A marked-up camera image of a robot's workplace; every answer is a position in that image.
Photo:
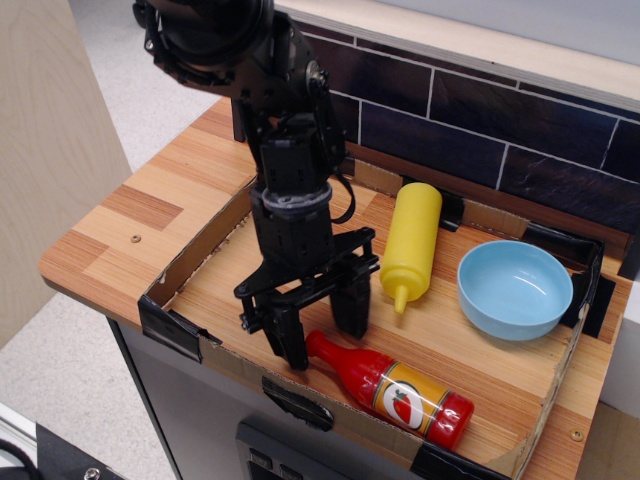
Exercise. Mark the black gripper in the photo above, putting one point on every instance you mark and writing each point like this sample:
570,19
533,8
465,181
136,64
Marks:
303,262

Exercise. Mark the red hot sauce bottle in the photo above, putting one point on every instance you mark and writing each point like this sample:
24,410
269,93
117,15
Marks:
397,392

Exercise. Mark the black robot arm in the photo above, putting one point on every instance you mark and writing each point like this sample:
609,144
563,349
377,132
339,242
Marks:
257,57

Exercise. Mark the yellow mustard squeeze bottle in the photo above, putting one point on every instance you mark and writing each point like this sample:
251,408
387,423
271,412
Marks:
408,259

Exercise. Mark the taped cardboard fence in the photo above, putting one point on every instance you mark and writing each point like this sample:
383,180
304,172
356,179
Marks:
531,398

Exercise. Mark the grey cabinet base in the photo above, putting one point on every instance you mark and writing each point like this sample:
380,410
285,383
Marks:
213,427

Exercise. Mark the light blue bowl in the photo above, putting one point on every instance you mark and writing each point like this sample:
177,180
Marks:
512,290

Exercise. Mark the dark tile backsplash panel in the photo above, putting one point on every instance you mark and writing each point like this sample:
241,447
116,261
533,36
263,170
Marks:
563,152

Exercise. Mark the light plywood panel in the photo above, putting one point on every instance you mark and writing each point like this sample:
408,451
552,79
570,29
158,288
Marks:
60,153

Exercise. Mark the black metal bracket plate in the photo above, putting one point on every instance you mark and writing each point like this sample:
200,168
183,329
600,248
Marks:
59,459

